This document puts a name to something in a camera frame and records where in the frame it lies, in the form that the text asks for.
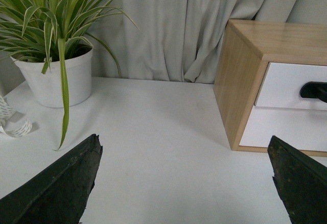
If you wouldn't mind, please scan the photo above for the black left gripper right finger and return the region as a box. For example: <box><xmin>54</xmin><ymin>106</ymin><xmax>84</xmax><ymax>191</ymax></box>
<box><xmin>267</xmin><ymin>136</ymin><xmax>326</xmax><ymax>223</ymax></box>

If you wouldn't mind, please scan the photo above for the white drawer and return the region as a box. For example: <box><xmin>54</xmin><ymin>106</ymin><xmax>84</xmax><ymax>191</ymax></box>
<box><xmin>254</xmin><ymin>62</ymin><xmax>326</xmax><ymax>111</ymax></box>
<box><xmin>240</xmin><ymin>107</ymin><xmax>326</xmax><ymax>152</ymax></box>

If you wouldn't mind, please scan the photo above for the white plant pot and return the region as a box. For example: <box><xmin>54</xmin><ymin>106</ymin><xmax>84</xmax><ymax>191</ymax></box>
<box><xmin>12</xmin><ymin>46</ymin><xmax>93</xmax><ymax>108</ymax></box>

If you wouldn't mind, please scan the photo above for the grey curtain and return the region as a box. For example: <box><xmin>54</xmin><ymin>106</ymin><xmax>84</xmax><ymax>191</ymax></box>
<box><xmin>90</xmin><ymin>0</ymin><xmax>326</xmax><ymax>83</ymax></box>

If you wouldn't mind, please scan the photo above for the black drawer handle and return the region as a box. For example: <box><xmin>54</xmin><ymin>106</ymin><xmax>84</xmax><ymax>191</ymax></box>
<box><xmin>299</xmin><ymin>81</ymin><xmax>326</xmax><ymax>103</ymax></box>

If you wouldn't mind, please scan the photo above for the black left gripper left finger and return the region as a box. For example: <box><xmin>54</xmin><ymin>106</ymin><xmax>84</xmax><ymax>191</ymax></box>
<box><xmin>1</xmin><ymin>134</ymin><xmax>103</xmax><ymax>223</ymax></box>

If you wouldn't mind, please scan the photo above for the green spider plant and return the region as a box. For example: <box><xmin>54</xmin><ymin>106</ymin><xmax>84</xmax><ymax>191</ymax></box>
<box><xmin>1</xmin><ymin>0</ymin><xmax>124</xmax><ymax>142</ymax></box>

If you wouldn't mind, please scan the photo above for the wooden drawer cabinet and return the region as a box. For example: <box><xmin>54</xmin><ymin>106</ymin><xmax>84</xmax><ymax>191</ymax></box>
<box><xmin>214</xmin><ymin>19</ymin><xmax>326</xmax><ymax>157</ymax></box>

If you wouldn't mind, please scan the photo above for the white tape strip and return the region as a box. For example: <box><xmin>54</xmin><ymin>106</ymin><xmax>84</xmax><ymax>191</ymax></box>
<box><xmin>1</xmin><ymin>96</ymin><xmax>32</xmax><ymax>138</ymax></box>

